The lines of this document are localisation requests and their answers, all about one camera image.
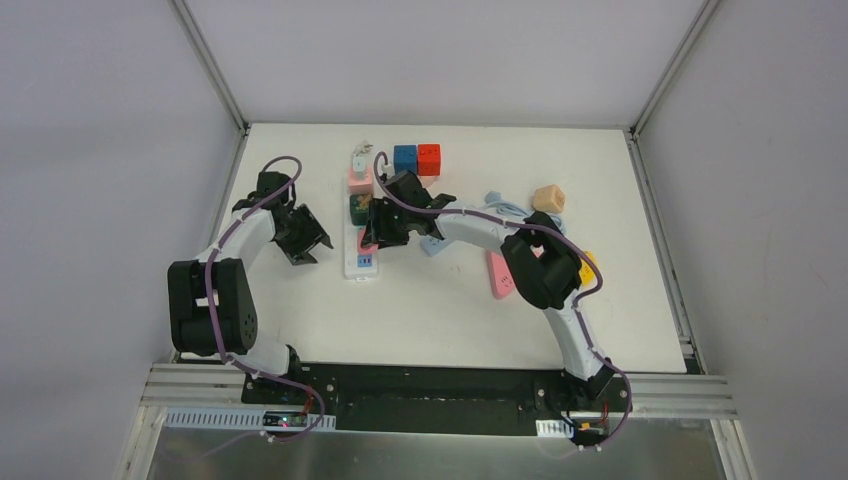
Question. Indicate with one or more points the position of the aluminium frame rail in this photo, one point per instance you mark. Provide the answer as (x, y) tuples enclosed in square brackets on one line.
[(193, 385)]

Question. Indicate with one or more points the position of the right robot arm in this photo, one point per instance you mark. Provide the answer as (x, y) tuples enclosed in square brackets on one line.
[(549, 271)]

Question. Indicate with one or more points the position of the light blue power strip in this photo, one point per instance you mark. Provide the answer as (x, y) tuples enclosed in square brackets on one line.
[(432, 246)]

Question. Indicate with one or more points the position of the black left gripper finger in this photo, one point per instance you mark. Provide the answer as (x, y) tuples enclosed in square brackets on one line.
[(301, 257), (314, 233)]

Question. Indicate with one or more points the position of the pink plug adapter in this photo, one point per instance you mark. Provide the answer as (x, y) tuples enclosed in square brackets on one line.
[(361, 249)]

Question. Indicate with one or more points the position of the dark green cube adapter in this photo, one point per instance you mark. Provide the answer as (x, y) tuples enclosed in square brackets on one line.
[(359, 208)]

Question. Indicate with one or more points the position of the pink triangular power strip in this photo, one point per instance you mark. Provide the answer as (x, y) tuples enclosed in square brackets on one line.
[(501, 280)]

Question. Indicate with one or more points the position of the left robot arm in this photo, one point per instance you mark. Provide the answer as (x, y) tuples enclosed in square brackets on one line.
[(211, 307)]

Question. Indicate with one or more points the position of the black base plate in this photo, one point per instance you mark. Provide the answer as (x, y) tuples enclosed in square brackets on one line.
[(440, 400)]

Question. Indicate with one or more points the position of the red cube socket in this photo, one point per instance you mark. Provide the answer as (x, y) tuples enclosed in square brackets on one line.
[(429, 160)]

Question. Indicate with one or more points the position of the white power strip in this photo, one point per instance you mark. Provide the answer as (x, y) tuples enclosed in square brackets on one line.
[(356, 267)]

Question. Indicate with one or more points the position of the blue cube socket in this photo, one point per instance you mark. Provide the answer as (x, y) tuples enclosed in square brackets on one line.
[(405, 158)]

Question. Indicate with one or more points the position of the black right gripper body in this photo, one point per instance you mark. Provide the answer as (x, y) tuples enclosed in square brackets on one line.
[(382, 225)]

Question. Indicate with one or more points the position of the yellow cube socket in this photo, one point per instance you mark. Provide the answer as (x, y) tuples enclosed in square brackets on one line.
[(587, 275)]

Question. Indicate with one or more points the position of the pink cube socket adapter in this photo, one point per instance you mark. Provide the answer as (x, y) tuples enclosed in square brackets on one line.
[(355, 187)]

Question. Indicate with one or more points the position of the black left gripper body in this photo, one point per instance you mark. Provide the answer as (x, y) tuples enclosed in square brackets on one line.
[(301, 234)]

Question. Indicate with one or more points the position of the tan cube socket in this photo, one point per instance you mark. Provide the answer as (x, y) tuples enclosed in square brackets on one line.
[(549, 199)]

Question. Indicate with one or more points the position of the white USB charger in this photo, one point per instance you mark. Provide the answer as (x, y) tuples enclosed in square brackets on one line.
[(359, 168)]

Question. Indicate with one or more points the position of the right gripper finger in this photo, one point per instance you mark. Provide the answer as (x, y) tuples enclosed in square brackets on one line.
[(393, 241), (371, 227)]

